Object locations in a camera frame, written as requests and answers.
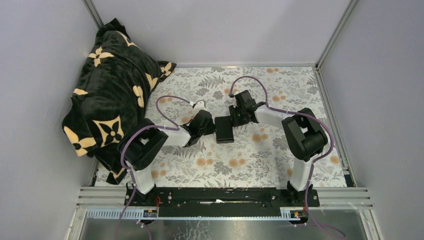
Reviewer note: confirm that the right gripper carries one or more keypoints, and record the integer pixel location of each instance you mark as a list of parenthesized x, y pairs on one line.
[(233, 109)]

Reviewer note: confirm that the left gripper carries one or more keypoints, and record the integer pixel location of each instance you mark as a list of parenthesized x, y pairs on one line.
[(211, 129)]

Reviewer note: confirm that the black paper box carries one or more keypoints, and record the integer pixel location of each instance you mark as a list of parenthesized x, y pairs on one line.
[(223, 130)]

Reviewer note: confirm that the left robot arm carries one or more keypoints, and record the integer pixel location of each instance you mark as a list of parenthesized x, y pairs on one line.
[(139, 148)]

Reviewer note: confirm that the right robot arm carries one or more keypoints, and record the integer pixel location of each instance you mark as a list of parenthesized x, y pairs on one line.
[(304, 134)]

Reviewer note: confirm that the floral tablecloth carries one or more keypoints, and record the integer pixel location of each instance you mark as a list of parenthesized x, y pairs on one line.
[(259, 155)]

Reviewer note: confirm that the black floral blanket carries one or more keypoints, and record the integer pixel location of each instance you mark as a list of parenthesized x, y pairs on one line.
[(111, 96)]

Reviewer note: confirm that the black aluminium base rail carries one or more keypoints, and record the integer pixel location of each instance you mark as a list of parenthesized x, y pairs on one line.
[(205, 203)]

